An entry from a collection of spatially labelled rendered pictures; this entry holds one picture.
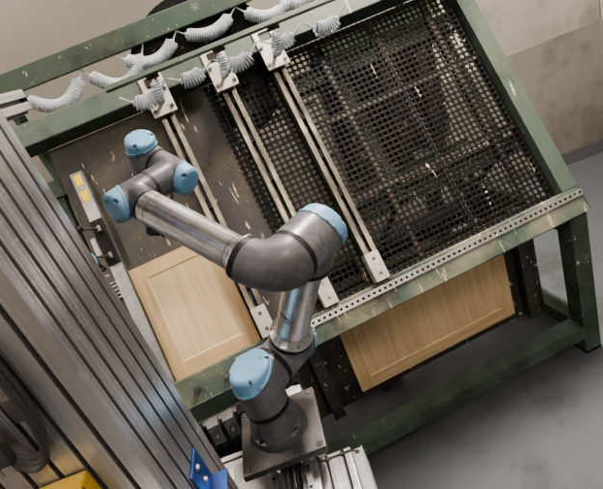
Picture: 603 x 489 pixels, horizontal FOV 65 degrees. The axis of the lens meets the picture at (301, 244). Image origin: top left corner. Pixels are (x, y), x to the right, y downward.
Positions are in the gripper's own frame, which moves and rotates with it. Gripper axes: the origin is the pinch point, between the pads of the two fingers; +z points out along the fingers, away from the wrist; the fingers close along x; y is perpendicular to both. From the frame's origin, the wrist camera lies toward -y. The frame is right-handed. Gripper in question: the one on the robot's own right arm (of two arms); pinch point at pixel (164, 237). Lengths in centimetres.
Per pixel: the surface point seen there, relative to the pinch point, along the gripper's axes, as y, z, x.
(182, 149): 68, 26, 6
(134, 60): 130, 23, 36
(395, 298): 12, 56, -83
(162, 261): 28, 51, 13
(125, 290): 16, 55, 27
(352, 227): 37, 39, -65
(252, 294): 15, 56, -24
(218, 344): -2, 68, -10
